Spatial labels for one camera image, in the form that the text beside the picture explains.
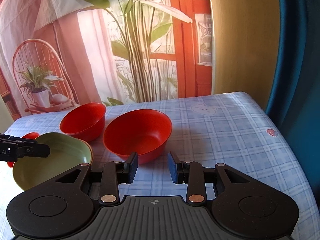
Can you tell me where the small green dish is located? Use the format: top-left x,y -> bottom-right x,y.
12,132 -> 93,191

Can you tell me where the medium red bowl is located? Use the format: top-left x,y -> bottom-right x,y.
103,109 -> 172,165

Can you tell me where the small red bowl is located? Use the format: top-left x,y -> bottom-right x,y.
6,132 -> 41,169

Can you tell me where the large red bowl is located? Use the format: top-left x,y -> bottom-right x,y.
60,102 -> 106,142

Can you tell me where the printed backdrop cloth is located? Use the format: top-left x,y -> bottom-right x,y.
1,0 -> 214,120

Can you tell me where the teal curtain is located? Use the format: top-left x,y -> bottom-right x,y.
266,0 -> 319,194

